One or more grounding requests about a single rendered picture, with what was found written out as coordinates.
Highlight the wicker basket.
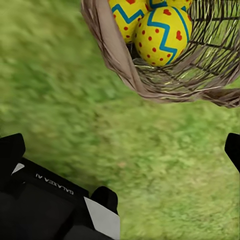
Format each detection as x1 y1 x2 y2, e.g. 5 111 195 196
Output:
80 0 240 109

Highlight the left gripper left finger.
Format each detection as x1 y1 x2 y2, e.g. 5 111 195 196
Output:
0 133 26 192

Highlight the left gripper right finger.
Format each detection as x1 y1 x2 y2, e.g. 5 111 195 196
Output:
224 133 240 172

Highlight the easter egg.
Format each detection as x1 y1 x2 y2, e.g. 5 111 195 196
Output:
146 0 194 12
108 0 148 44
134 6 193 67

